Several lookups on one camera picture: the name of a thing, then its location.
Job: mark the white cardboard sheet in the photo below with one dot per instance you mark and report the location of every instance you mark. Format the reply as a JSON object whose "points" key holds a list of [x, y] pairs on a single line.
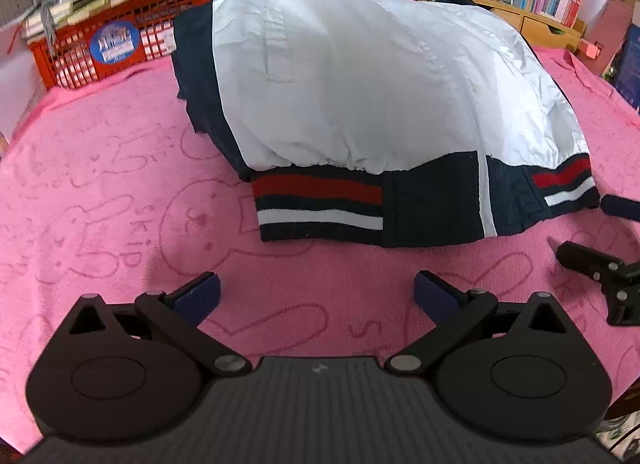
{"points": [[17, 83]]}

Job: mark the wooden drawer box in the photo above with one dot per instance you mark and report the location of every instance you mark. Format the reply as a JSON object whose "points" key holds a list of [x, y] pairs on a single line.
{"points": [[537, 26]]}

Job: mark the red plastic crate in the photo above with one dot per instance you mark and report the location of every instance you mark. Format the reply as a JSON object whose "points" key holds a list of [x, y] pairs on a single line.
{"points": [[75, 51]]}

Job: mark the pink printed blanket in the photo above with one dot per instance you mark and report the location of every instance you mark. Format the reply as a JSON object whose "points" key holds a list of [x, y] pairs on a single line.
{"points": [[110, 204]]}

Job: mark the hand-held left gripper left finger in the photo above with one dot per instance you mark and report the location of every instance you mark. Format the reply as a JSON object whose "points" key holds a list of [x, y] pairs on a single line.
{"points": [[200, 294]]}

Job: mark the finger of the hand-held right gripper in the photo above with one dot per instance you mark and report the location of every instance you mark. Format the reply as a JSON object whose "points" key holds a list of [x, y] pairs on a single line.
{"points": [[622, 208], [585, 258]]}

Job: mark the navy and white jacket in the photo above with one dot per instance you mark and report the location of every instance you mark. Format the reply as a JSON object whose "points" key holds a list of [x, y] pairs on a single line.
{"points": [[380, 83]]}

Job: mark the blue carton box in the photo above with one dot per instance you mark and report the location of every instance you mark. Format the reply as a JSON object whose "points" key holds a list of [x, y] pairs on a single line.
{"points": [[629, 66]]}

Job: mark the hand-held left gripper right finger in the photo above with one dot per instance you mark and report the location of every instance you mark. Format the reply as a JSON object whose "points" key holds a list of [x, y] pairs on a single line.
{"points": [[434, 296]]}

